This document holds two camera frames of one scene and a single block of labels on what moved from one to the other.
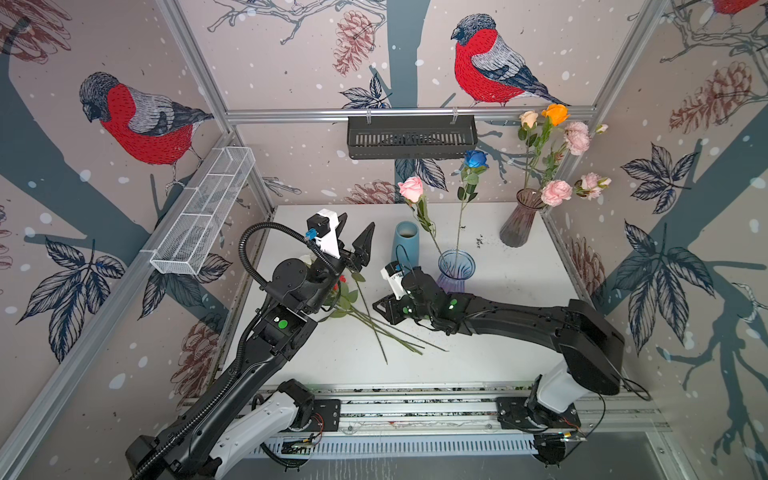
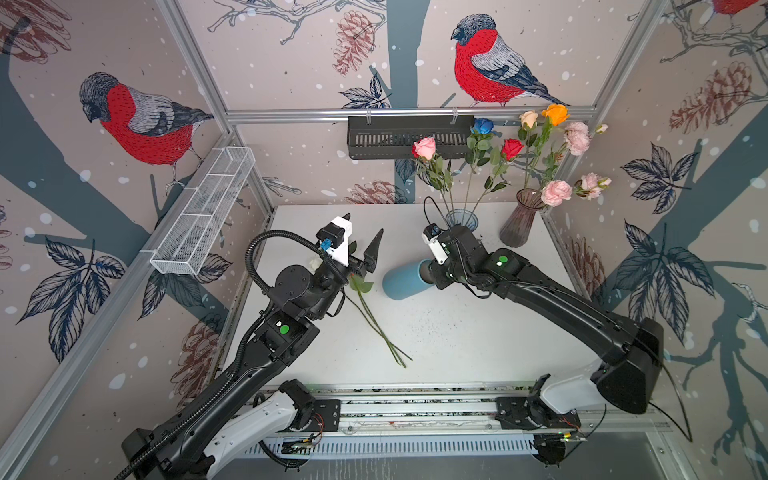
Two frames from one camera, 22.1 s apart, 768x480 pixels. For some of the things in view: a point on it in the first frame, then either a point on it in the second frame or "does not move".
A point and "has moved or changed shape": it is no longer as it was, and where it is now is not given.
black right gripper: (391, 304) to (438, 279)
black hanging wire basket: (405, 137) does not move
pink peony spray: (589, 185) does not move
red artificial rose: (348, 293) to (500, 160)
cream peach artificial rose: (528, 120) does not move
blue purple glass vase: (455, 267) has moved or changed shape
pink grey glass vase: (514, 230) does not move
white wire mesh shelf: (189, 241) does not move
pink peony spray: (578, 137) does not move
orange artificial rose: (556, 114) does not move
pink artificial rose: (412, 190) to (432, 168)
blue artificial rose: (475, 162) has moved or changed shape
